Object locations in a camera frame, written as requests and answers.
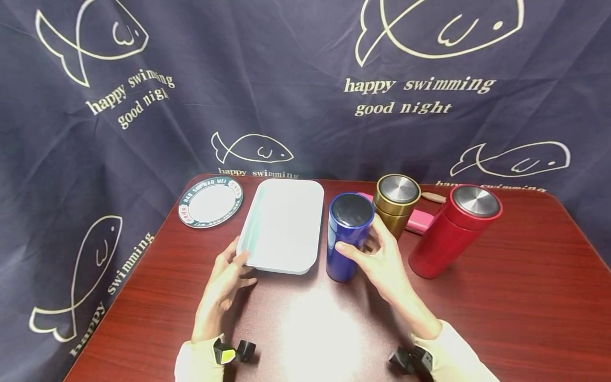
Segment person's left forearm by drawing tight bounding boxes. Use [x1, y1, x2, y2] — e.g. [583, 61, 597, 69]
[174, 332, 239, 382]

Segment blue canister with metal lid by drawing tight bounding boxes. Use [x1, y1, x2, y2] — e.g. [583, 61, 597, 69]
[326, 192, 376, 283]

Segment round plate with green rim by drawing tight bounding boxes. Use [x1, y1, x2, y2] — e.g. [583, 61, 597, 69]
[177, 177, 244, 229]

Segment pink flat case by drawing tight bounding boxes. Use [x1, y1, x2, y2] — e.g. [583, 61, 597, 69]
[358, 192, 436, 236]

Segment person's right hand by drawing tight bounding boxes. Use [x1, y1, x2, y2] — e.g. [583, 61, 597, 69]
[335, 214, 428, 311]

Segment gold canister with metal lid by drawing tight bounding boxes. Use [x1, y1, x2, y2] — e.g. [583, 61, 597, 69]
[372, 173, 422, 240]

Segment red canister with metal lid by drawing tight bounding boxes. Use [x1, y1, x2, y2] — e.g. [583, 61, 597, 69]
[408, 184, 503, 279]

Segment person's right forearm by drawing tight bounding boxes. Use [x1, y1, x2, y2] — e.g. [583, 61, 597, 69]
[397, 297, 500, 382]

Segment white rectangular tray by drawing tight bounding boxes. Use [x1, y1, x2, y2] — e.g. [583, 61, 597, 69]
[236, 178, 325, 275]

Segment black wrist band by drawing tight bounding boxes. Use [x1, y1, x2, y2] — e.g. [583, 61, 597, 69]
[213, 339, 257, 366]
[388, 345, 436, 382]

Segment person's left hand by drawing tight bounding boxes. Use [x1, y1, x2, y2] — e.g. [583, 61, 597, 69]
[191, 237, 258, 343]

